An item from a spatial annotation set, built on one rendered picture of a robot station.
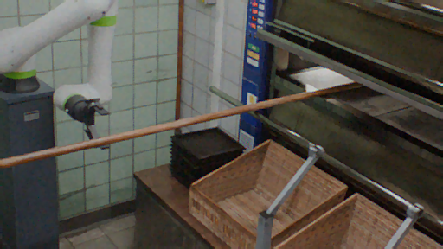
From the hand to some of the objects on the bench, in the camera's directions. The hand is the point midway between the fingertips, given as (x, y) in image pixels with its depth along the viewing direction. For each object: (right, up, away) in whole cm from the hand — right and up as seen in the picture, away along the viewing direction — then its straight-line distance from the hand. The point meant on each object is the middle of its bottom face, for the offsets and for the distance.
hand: (104, 130), depth 225 cm
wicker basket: (+56, -48, +62) cm, 96 cm away
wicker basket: (+94, -68, +20) cm, 118 cm away
